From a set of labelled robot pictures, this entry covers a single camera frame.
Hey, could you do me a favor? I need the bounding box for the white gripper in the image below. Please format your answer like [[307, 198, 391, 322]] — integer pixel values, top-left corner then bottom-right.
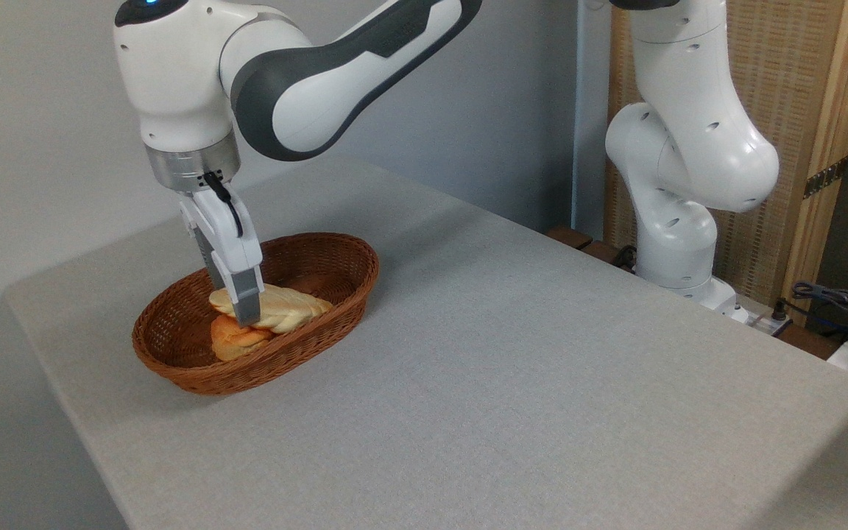
[[178, 188, 265, 328]]

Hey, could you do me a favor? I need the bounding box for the pale braided bread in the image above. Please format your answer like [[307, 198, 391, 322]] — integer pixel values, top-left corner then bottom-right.
[[208, 284, 335, 334]]

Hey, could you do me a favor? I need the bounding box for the golden round bread bun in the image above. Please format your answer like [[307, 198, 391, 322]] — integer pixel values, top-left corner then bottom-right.
[[210, 314, 275, 362]]

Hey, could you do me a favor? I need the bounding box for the brown wicker basket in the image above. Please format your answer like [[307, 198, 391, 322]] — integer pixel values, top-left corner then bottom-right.
[[132, 233, 380, 397]]

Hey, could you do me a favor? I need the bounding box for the brown wooden block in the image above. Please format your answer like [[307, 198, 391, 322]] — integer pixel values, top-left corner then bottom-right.
[[579, 241, 637, 272], [545, 227, 593, 251]]

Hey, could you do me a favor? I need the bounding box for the wooden woven folding screen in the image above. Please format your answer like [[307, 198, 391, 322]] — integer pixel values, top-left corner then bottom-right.
[[604, 0, 848, 325]]

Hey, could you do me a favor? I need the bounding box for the brass screen hinge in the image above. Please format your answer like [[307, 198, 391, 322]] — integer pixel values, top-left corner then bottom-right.
[[803, 157, 848, 199]]

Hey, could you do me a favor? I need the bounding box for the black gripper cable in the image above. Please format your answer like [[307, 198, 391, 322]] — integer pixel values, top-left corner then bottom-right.
[[203, 172, 244, 239]]

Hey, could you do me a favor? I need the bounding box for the black cable bundle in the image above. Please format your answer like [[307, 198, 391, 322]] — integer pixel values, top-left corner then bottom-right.
[[791, 280, 848, 336]]

